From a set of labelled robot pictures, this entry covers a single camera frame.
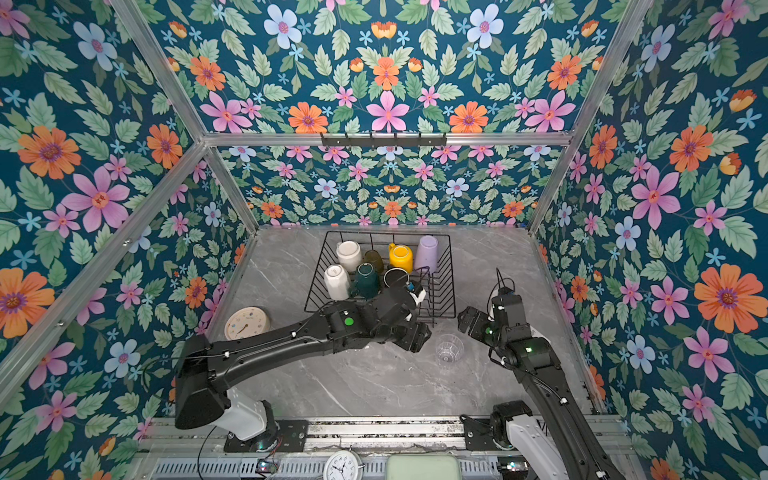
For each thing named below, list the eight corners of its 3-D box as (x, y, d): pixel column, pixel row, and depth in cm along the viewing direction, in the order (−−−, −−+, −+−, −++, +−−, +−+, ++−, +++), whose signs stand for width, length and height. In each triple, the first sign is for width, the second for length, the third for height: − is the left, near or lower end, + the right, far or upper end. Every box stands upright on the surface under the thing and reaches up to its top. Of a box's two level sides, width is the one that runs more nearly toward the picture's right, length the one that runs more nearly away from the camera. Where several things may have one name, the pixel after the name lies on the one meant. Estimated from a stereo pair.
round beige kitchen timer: (226, 340, 93) (220, 334, 90) (237, 312, 99) (232, 306, 96) (266, 340, 93) (261, 334, 89) (275, 312, 99) (271, 306, 96)
